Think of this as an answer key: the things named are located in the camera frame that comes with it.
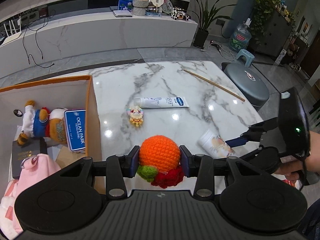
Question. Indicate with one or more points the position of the plush bear blue jacket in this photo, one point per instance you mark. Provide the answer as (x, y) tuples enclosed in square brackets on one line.
[(42, 123)]

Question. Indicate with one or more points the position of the tan kraft paper bag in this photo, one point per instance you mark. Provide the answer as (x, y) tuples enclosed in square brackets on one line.
[(66, 157)]

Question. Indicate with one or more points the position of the white Vaseline tube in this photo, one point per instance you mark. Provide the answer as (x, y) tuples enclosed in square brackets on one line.
[(159, 102)]

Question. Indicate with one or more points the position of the grey round stool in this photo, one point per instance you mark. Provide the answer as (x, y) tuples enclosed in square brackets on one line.
[(251, 85)]

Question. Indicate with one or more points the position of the small blue plastic stool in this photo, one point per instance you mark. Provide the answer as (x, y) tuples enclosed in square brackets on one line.
[(249, 57)]

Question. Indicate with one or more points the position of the orange crochet fruit toy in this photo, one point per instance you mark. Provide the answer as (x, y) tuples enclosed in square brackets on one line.
[(159, 162)]

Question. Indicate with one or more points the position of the large water bottle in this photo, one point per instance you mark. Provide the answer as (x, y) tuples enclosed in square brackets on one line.
[(241, 36)]

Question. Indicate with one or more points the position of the yellow sun keychain toy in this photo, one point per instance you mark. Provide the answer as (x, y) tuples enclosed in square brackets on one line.
[(135, 114)]

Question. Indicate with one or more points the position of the black gift box gold text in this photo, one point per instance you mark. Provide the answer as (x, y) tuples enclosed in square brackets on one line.
[(21, 153)]

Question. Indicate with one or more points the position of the white marble TV console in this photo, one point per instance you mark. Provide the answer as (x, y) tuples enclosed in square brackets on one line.
[(91, 33)]

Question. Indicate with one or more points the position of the blue Ocean Park card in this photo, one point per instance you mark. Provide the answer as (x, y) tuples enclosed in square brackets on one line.
[(75, 129)]

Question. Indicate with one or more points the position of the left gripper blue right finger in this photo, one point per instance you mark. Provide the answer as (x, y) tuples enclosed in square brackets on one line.
[(186, 161)]

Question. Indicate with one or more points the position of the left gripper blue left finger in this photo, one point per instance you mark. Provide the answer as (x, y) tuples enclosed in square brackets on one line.
[(132, 162)]

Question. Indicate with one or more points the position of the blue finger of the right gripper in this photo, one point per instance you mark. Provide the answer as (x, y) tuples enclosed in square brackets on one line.
[(236, 142)]

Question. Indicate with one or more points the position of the pink fabric pouch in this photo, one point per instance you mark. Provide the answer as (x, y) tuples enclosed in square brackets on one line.
[(34, 169)]

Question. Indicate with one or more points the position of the white wifi router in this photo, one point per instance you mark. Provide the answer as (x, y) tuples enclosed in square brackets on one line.
[(12, 30)]

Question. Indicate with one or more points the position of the white laptop on console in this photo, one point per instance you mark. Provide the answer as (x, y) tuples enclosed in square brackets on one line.
[(122, 13)]

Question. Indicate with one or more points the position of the potted green plant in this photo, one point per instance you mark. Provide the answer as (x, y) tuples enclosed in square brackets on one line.
[(206, 16)]

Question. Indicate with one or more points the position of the person right hand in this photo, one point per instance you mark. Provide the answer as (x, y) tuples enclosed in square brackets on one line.
[(312, 162)]

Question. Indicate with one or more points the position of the long wooden stick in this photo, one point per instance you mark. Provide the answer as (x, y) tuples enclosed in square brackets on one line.
[(215, 84)]

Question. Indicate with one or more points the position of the orange cardboard storage box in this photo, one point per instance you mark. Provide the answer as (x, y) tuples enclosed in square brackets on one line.
[(72, 93)]

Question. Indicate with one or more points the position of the teddy bear in basket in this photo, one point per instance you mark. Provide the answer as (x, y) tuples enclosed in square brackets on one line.
[(139, 7)]

